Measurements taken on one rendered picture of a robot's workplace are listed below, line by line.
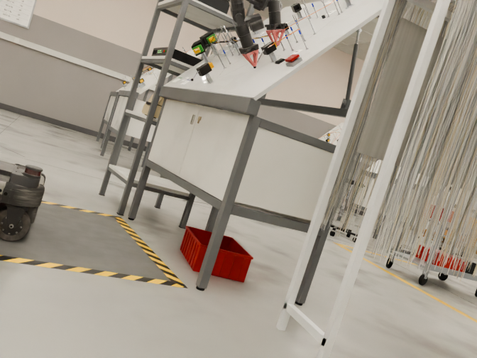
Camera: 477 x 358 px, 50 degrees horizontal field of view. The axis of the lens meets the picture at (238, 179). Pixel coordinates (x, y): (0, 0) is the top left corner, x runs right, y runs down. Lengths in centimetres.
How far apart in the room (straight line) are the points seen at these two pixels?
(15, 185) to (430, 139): 156
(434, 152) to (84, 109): 852
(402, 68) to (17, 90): 837
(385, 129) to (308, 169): 43
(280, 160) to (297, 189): 17
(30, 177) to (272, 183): 102
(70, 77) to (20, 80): 84
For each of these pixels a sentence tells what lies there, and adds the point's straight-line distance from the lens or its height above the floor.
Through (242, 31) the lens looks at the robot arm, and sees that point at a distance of 244.
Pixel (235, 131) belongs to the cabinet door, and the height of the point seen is 71.
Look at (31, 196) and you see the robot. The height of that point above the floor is 21.
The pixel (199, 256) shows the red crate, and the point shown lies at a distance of 254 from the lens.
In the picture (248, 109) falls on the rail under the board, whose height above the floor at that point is 82.
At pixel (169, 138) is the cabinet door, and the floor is 57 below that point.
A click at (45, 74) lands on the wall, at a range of 990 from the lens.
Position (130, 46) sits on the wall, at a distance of 1004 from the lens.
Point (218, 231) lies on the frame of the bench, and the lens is 223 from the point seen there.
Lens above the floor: 65
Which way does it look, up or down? 4 degrees down
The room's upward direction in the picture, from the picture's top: 18 degrees clockwise
